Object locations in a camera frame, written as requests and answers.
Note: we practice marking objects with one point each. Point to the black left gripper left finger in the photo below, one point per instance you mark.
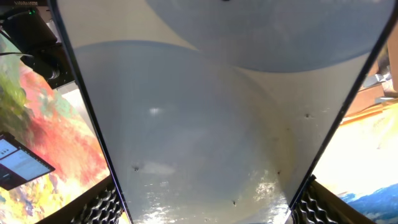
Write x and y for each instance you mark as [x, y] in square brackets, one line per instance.
[98, 205]

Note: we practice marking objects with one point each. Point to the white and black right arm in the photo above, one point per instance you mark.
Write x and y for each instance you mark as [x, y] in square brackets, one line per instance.
[24, 24]

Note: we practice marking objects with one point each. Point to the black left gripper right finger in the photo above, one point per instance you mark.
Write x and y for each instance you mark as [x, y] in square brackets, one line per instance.
[317, 205]

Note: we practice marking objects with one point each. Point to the blue Galaxy smartphone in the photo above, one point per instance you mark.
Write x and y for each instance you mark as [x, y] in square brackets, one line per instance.
[213, 111]

